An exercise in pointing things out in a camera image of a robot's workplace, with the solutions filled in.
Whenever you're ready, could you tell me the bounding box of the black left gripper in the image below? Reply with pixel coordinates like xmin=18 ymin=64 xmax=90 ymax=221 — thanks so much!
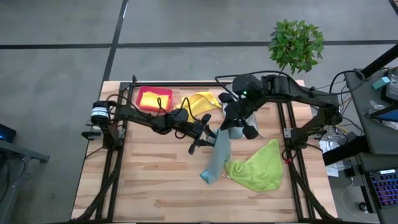
xmin=180 ymin=113 xmax=218 ymax=156

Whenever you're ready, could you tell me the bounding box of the white paper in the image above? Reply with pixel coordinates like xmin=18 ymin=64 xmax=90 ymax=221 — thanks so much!
xmin=319 ymin=138 xmax=346 ymax=178

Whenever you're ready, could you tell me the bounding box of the black electronics box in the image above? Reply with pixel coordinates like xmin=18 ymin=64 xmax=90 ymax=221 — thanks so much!
xmin=382 ymin=67 xmax=398 ymax=103

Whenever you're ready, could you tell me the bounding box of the plain yellow microfiber towel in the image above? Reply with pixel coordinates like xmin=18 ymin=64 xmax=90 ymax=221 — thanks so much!
xmin=139 ymin=91 xmax=170 ymax=109

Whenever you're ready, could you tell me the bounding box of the pink plastic bin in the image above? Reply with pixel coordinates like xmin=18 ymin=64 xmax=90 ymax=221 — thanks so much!
xmin=135 ymin=85 xmax=174 ymax=113

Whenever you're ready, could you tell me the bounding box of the black post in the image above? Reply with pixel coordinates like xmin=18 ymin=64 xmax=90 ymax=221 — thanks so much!
xmin=356 ymin=43 xmax=398 ymax=82

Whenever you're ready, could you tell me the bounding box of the black desk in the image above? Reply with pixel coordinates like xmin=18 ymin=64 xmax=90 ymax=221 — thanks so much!
xmin=322 ymin=135 xmax=398 ymax=224

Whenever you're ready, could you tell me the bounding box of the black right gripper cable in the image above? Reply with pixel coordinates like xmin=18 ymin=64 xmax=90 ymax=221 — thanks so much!
xmin=214 ymin=70 xmax=301 ymax=103

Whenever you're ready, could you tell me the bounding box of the white cable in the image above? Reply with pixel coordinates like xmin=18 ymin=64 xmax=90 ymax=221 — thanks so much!
xmin=340 ymin=177 xmax=380 ymax=223

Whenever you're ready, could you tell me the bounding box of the dark grey cart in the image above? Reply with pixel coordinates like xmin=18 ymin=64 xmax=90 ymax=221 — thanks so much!
xmin=0 ymin=138 xmax=50 ymax=224

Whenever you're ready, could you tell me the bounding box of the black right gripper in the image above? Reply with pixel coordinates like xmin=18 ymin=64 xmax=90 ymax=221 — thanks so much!
xmin=218 ymin=92 xmax=261 ymax=139

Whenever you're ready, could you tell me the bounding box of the clear plastic bag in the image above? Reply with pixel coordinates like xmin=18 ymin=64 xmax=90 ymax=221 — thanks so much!
xmin=363 ymin=99 xmax=388 ymax=119

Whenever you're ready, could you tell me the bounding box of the light blue towel teal edge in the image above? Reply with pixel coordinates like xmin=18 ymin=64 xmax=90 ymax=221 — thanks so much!
xmin=199 ymin=126 xmax=245 ymax=185

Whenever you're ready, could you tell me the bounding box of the grey side desk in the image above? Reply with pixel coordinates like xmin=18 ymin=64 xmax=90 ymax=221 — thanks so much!
xmin=343 ymin=67 xmax=398 ymax=156

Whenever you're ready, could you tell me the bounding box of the lime green fluffy towel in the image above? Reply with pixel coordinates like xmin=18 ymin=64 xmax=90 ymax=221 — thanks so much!
xmin=222 ymin=139 xmax=284 ymax=193

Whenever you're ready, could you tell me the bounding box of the teal box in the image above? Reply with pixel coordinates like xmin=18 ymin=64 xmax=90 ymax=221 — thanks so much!
xmin=372 ymin=76 xmax=391 ymax=90

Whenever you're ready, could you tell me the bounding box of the tablet with blue screen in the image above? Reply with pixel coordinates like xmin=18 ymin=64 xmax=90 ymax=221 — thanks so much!
xmin=369 ymin=105 xmax=398 ymax=123

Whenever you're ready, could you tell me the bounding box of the blue-lit black device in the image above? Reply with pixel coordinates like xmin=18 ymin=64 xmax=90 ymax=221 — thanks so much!
xmin=0 ymin=123 xmax=17 ymax=144

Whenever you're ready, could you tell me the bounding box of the potted tree in white pot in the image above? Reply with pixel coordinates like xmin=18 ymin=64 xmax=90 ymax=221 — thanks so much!
xmin=267 ymin=18 xmax=326 ymax=77

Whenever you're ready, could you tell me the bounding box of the yellow towel with white tag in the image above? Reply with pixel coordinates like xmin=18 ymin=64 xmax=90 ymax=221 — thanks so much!
xmin=175 ymin=91 xmax=223 ymax=124

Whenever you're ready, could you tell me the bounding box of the grey microfiber towel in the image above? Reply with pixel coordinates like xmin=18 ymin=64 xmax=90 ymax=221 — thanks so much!
xmin=222 ymin=101 xmax=259 ymax=134

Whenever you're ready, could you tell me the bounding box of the backlit keyboard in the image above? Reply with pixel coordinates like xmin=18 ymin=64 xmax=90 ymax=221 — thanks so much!
xmin=366 ymin=167 xmax=398 ymax=210

